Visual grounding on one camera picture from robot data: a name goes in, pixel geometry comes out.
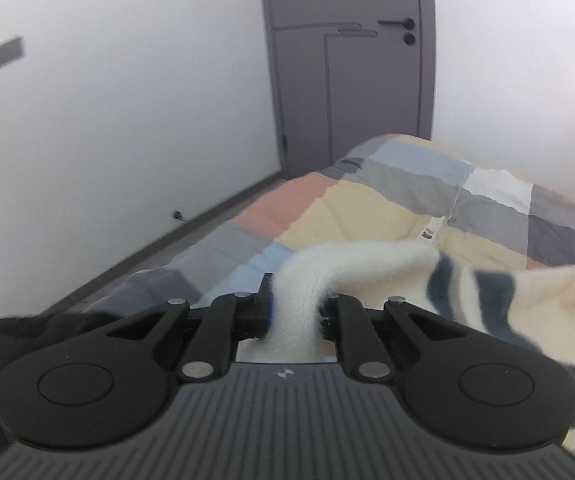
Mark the grey door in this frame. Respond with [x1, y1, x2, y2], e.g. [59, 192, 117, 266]
[259, 0, 436, 181]

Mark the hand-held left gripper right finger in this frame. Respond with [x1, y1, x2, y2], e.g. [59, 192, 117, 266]
[320, 293, 469, 382]

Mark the cream sweater with blue stripes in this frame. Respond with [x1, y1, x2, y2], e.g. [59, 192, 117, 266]
[238, 240, 575, 467]

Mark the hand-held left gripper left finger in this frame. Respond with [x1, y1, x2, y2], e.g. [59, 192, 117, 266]
[102, 272, 275, 384]

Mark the patchwork checked quilt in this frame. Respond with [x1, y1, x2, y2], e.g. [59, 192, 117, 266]
[85, 133, 575, 480]

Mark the dark cloth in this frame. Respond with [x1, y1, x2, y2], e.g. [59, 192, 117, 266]
[0, 311, 123, 466]

